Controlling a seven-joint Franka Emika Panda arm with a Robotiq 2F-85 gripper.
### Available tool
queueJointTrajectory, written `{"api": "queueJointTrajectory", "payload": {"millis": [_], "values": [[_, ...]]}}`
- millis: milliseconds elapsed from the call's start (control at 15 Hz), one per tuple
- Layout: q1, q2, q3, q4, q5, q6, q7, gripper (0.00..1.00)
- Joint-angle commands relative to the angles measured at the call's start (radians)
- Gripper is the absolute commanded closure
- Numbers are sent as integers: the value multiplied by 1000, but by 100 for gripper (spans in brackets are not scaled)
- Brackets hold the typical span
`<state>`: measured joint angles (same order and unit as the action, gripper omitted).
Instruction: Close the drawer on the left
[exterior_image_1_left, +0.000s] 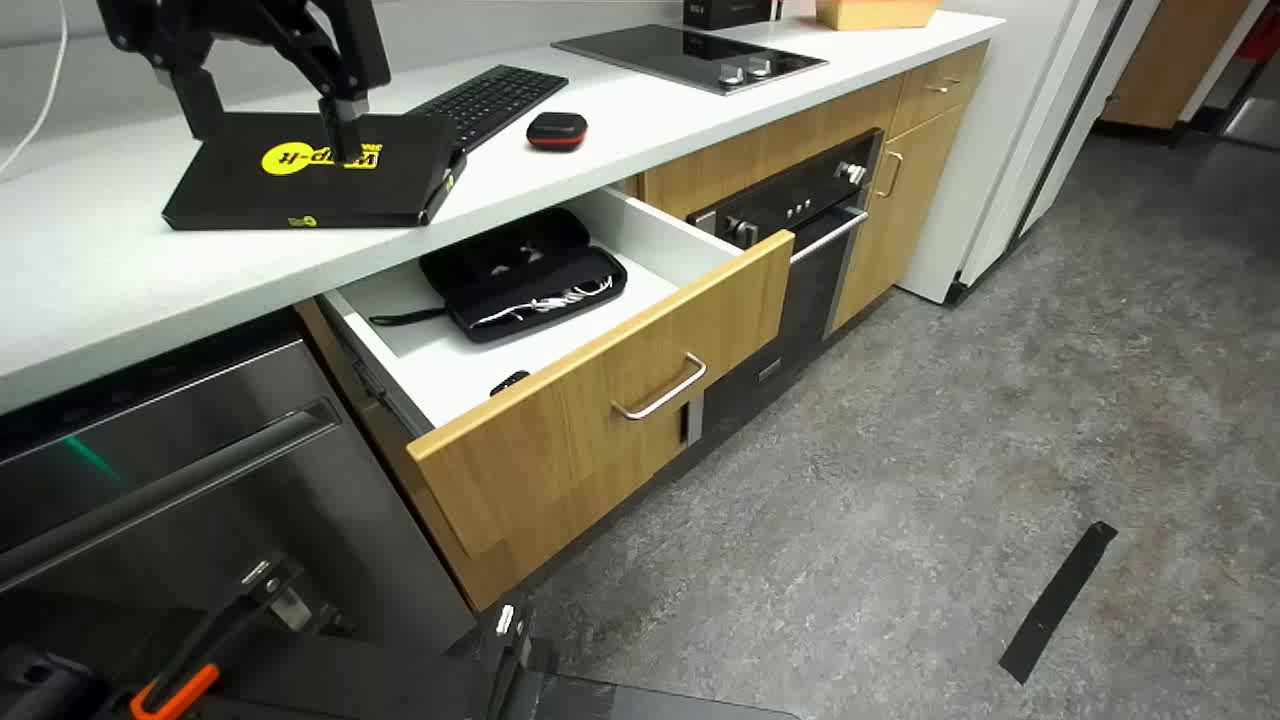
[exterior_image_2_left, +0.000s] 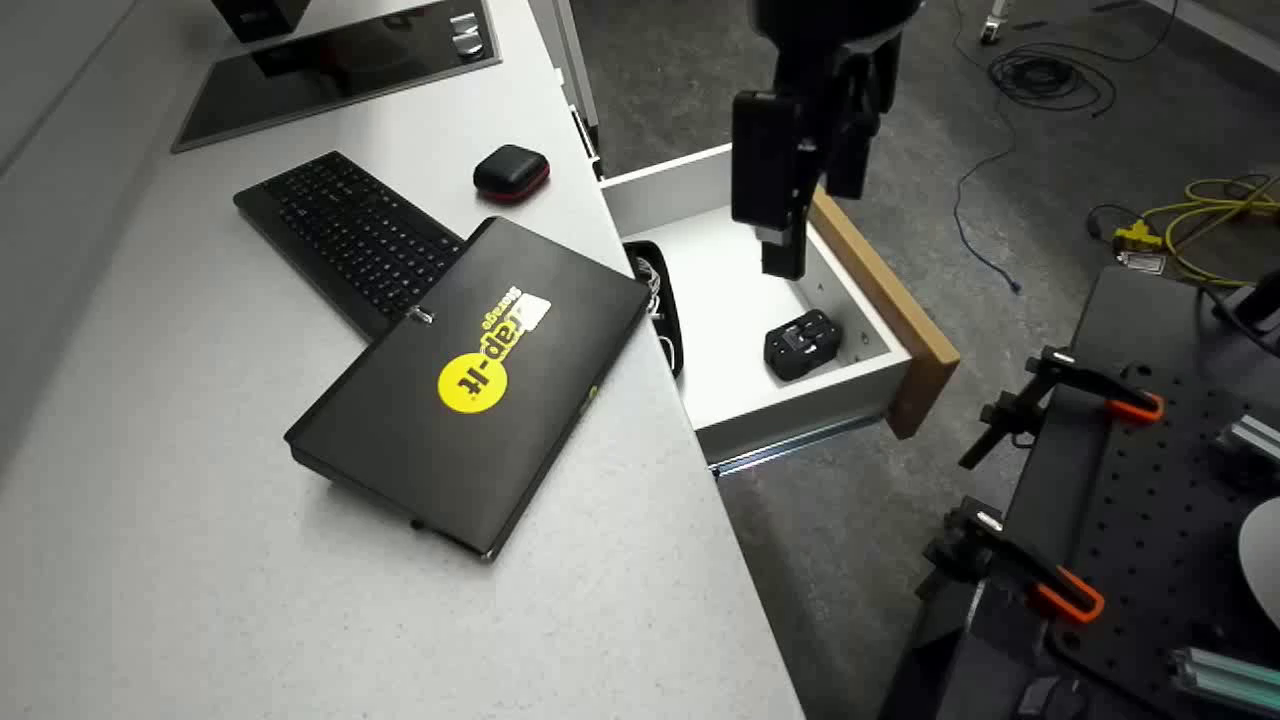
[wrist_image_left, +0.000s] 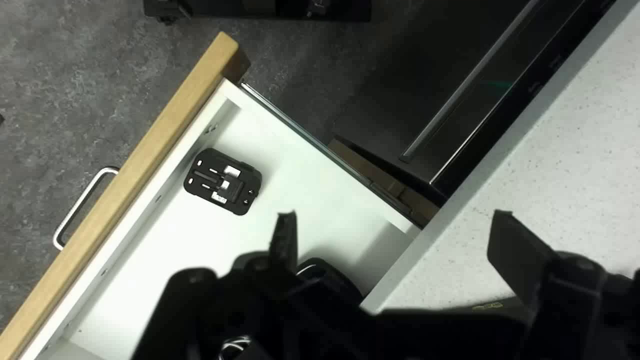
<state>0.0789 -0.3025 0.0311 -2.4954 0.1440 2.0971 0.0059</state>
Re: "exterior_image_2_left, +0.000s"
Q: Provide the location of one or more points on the black laptop with yellow sticker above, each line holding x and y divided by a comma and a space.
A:
457, 409

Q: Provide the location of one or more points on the black keyboard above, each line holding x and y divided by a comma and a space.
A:
356, 243

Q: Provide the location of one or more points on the lower black orange clamp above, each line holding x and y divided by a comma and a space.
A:
972, 542

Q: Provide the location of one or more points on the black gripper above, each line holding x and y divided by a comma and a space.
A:
771, 149

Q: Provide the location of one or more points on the white drawer with wooden front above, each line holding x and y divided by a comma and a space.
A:
895, 358

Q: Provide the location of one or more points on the black curved object in drawer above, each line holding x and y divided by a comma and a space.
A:
661, 301

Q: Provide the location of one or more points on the small black device in drawer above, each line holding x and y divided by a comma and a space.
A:
803, 344

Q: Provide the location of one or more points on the grey metal bracket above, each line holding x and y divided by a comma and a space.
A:
1253, 451

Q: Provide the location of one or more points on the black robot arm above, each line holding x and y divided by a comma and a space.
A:
812, 125

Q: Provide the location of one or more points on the black and red earbud case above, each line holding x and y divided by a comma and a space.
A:
511, 173

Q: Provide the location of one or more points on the black perforated breadboard table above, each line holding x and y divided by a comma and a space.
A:
1140, 514

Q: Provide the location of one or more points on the teal aluminium bar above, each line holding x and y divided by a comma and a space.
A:
1230, 682

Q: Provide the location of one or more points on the metal drawer slide rail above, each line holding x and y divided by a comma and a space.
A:
783, 451

